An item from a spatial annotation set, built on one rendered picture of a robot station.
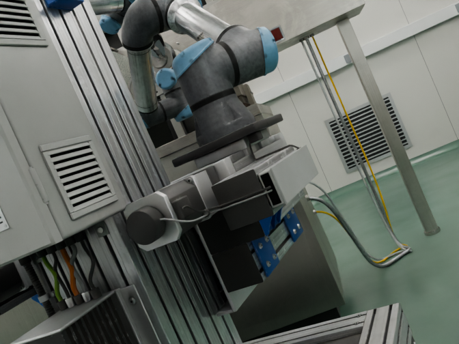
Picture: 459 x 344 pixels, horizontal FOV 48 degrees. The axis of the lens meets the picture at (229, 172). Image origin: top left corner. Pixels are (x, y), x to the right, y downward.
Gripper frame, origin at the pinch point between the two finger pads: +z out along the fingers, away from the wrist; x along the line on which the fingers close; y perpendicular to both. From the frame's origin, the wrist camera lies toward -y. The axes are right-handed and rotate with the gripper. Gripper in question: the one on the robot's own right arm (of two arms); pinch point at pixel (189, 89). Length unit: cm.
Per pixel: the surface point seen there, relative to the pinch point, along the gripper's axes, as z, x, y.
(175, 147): -31.9, 7.5, -21.8
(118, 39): 38, 30, 42
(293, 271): -29, -13, -81
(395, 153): 46, -72, -65
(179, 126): -7.1, 8.9, -13.3
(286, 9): 30, -51, 18
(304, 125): 263, -36, -38
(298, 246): -29, -19, -73
